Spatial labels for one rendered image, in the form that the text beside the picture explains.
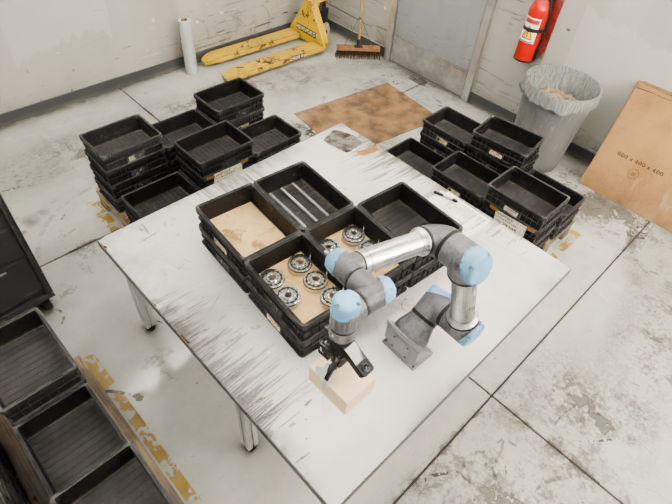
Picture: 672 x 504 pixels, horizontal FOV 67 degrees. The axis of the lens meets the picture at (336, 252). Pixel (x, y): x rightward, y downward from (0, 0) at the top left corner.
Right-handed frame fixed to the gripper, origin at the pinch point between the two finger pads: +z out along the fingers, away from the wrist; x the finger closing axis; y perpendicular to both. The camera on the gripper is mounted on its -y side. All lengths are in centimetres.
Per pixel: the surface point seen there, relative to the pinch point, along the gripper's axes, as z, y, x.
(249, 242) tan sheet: 27, 84, -28
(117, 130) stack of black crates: 56, 240, -41
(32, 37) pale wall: 49, 381, -48
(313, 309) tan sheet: 27, 38, -24
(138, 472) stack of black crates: 61, 43, 57
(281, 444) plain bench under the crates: 39.8, 9.1, 16.4
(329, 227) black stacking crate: 21, 64, -57
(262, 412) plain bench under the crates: 39.8, 22.7, 13.9
